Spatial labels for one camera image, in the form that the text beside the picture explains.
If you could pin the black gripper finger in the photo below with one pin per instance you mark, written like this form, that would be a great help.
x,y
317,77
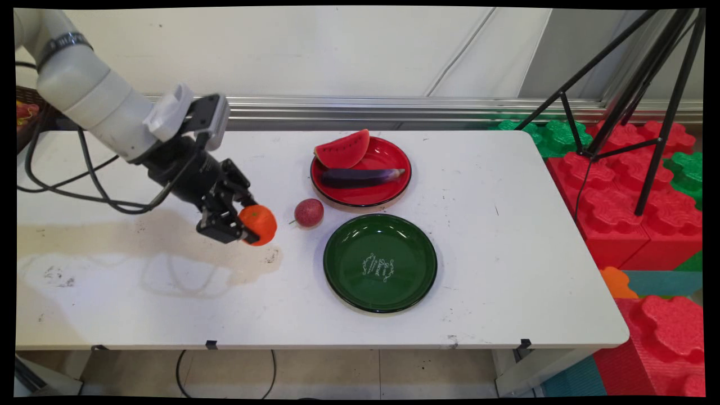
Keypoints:
x,y
222,225
239,183

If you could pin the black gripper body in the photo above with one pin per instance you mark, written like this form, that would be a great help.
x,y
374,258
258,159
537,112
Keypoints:
x,y
188,171

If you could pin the orange toy mandarin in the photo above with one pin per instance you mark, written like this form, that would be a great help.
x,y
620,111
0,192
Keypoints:
x,y
261,225

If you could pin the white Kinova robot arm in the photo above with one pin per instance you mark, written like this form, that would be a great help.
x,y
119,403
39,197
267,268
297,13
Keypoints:
x,y
90,95

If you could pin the red toy apple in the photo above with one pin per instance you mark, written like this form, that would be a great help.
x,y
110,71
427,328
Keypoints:
x,y
309,212

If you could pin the toy watermelon slice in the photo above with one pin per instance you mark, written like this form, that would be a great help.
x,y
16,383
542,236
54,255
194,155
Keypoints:
x,y
343,152

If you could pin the purple toy eggplant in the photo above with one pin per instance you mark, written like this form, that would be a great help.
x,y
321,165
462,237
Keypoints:
x,y
360,178

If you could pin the red enamel plate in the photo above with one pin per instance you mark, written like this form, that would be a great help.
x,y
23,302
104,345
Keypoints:
x,y
388,154

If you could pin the red toy in basket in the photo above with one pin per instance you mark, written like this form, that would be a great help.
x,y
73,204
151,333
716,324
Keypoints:
x,y
23,112

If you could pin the green enamel plate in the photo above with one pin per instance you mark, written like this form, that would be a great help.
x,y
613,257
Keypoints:
x,y
405,247

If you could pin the brown wicker basket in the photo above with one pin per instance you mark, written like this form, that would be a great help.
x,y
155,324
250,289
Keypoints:
x,y
25,94

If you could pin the grey metal base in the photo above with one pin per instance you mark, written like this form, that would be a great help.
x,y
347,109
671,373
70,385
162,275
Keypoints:
x,y
45,385

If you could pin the green foam block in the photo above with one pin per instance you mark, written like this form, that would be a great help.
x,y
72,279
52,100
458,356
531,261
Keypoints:
x,y
687,171
557,138

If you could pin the red foam block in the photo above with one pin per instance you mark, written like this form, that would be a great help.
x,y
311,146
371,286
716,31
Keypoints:
x,y
602,214
664,337
675,230
630,138

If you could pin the teal foam mat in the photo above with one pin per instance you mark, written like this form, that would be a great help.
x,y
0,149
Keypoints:
x,y
574,379
666,283

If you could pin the orange foam piece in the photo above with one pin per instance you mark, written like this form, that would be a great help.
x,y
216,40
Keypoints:
x,y
616,284

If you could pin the black tripod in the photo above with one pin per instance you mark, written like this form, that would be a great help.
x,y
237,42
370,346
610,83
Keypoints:
x,y
655,67

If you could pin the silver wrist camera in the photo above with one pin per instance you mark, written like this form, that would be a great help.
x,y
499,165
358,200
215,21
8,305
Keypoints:
x,y
212,118

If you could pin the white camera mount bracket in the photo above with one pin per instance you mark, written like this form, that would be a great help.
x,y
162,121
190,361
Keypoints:
x,y
169,112

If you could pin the aluminium wall rail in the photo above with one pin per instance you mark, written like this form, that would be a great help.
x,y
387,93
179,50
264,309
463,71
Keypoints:
x,y
394,107

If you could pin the white table leg frame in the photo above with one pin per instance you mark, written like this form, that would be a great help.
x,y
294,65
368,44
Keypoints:
x,y
529,371

